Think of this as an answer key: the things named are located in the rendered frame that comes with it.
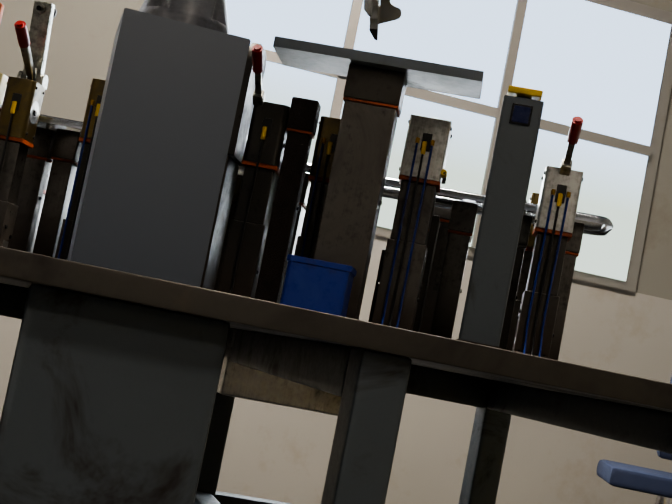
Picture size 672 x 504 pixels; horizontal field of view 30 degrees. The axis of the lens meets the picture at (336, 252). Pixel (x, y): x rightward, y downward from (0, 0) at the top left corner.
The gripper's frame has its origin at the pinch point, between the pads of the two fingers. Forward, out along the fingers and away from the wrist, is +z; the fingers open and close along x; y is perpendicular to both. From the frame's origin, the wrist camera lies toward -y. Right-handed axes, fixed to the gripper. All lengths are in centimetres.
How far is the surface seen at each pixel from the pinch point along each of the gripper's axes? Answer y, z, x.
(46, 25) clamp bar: -64, -1, 8
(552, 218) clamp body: 35.4, 32.9, 6.0
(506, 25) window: 28, -75, 233
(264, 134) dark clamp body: -18.2, 20.5, 0.5
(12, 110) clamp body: -68, 17, 4
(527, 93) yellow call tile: 29.3, 13.7, -10.1
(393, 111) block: 6.3, 18.0, -11.0
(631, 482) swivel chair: 75, 88, 193
